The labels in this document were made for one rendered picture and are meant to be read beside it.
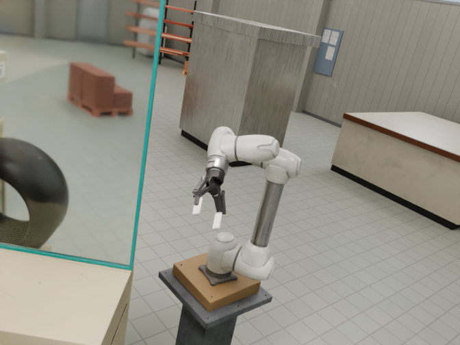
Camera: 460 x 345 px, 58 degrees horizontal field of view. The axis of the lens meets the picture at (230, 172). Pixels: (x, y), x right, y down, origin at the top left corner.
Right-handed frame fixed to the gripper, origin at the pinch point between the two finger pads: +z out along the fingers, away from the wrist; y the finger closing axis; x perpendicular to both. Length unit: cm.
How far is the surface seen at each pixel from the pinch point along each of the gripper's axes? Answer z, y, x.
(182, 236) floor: -80, -187, -176
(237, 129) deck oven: -286, -285, -206
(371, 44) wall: -686, -567, -90
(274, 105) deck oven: -339, -310, -165
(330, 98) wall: -631, -651, -211
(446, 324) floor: -32, -307, 42
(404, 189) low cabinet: -249, -453, -14
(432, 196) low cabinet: -231, -451, 22
